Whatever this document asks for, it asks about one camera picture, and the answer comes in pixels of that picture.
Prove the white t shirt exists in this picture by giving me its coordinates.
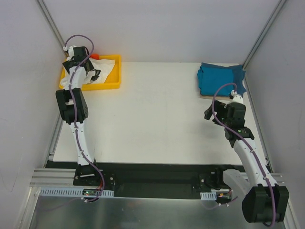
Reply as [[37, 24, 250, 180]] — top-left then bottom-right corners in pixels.
[[59, 57, 116, 90]]

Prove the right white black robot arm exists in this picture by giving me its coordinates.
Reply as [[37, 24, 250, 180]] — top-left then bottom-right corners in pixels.
[[204, 90, 289, 226]]

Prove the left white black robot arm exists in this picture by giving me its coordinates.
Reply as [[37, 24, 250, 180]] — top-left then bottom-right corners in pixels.
[[55, 46, 103, 187]]

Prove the folded blue t shirt stack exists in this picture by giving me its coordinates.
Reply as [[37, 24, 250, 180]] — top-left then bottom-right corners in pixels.
[[197, 63, 246, 96]]

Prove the orange t shirt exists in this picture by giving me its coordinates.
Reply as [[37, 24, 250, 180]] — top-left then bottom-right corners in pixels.
[[90, 53, 100, 60]]

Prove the yellow plastic bin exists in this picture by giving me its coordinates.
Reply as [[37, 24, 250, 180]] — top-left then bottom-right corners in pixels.
[[59, 54, 122, 92]]

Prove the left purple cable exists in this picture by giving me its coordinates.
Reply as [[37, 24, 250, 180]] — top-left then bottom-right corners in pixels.
[[63, 34, 105, 203]]

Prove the left aluminium frame post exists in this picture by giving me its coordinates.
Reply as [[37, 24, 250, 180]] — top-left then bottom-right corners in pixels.
[[35, 0, 68, 57]]

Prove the aluminium frame post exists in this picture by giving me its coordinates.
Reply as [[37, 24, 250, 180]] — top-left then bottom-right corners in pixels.
[[35, 0, 68, 57], [242, 0, 287, 69]]

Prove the right grey cable duct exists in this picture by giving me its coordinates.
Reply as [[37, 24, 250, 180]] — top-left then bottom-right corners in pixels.
[[200, 192, 217, 201]]

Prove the grey cable duct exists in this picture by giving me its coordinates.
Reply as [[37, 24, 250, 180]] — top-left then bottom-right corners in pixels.
[[40, 187, 99, 198], [200, 192, 217, 201]]

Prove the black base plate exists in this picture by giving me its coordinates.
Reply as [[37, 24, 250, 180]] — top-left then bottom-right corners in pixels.
[[45, 161, 274, 198]]

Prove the front aluminium rail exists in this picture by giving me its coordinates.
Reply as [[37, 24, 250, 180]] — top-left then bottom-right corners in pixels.
[[30, 168, 75, 187]]

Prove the left grey cable duct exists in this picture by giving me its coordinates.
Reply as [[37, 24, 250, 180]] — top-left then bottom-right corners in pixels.
[[40, 187, 99, 198]]

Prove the right aluminium frame post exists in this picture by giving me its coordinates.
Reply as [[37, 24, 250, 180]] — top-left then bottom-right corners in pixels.
[[242, 0, 287, 69]]

